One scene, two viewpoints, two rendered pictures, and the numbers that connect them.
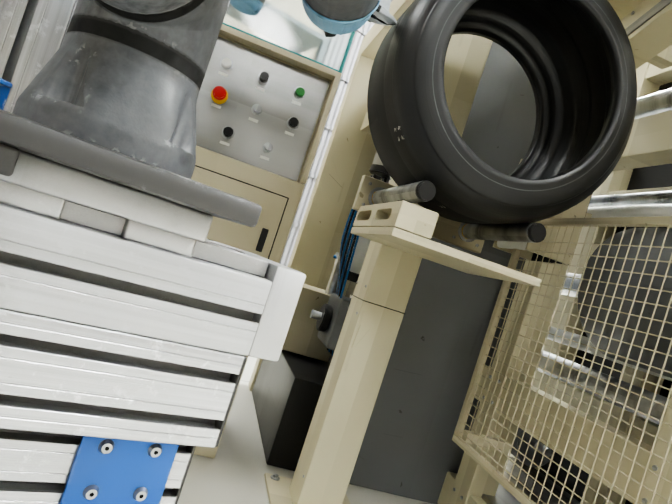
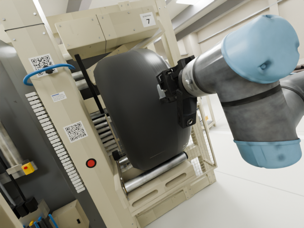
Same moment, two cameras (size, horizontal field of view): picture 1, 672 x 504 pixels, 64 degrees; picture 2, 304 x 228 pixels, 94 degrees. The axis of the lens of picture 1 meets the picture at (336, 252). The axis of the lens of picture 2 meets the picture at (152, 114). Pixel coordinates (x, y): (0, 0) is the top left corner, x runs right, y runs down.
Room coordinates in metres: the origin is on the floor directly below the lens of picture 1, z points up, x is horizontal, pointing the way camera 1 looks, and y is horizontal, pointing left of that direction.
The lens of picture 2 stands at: (1.28, 0.53, 1.31)
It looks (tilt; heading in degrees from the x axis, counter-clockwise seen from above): 12 degrees down; 267
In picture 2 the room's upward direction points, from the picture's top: 20 degrees counter-clockwise
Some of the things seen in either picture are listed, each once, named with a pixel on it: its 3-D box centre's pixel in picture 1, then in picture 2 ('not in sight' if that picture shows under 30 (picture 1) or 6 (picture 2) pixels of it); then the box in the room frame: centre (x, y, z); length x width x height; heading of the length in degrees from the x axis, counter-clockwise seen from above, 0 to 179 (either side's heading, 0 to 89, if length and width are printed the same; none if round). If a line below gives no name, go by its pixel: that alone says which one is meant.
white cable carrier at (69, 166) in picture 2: not in sight; (60, 144); (1.67, -0.12, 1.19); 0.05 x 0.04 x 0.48; 103
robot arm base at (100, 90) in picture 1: (122, 103); not in sight; (0.48, 0.22, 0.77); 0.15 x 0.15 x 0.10
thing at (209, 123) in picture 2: not in sight; (195, 112); (0.18, -2.40, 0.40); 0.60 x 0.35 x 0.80; 122
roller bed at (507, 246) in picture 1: (543, 209); (101, 137); (1.65, -0.56, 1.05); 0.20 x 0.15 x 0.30; 13
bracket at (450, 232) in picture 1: (423, 215); (118, 174); (1.52, -0.20, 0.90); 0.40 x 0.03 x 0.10; 103
